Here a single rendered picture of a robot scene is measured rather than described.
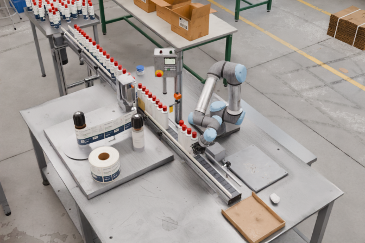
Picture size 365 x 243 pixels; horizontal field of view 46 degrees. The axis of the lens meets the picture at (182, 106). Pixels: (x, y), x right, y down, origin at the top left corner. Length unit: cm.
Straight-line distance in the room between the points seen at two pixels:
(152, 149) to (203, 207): 60
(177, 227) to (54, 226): 149
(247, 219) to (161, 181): 64
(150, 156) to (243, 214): 77
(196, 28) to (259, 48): 178
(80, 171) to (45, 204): 112
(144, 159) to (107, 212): 49
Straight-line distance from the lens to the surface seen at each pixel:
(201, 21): 472
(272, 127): 350
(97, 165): 288
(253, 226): 278
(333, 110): 526
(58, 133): 342
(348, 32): 670
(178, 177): 303
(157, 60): 309
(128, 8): 551
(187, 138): 303
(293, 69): 588
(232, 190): 290
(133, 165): 306
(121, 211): 285
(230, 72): 290
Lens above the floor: 301
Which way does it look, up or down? 37 degrees down
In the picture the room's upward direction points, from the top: straight up
